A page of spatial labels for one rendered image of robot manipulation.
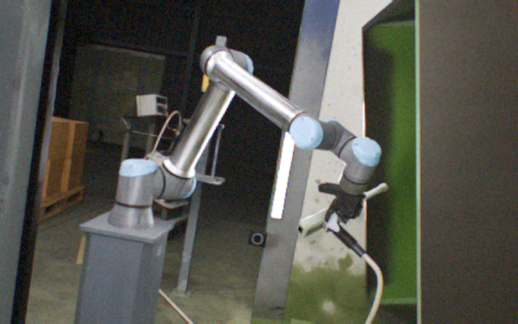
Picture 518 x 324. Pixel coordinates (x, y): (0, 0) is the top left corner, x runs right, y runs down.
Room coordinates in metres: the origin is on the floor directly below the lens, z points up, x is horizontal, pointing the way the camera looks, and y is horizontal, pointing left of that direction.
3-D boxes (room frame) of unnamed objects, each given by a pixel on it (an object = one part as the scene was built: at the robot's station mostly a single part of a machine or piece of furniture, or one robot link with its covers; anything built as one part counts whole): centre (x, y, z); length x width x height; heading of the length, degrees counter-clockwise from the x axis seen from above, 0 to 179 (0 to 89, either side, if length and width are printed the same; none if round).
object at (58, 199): (4.13, 2.23, 0.07); 1.20 x 0.80 x 0.14; 4
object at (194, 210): (2.67, 0.35, 0.82); 0.06 x 0.06 x 1.64; 87
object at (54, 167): (4.13, 2.10, 0.33); 0.38 x 0.29 x 0.36; 6
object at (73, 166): (4.54, 2.08, 0.33); 0.38 x 0.29 x 0.36; 4
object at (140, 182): (1.80, 0.49, 0.83); 0.17 x 0.15 x 0.18; 139
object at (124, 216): (1.79, 0.50, 0.69); 0.19 x 0.19 x 0.10
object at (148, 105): (4.03, 0.96, 0.64); 0.73 x 0.50 x 1.27; 77
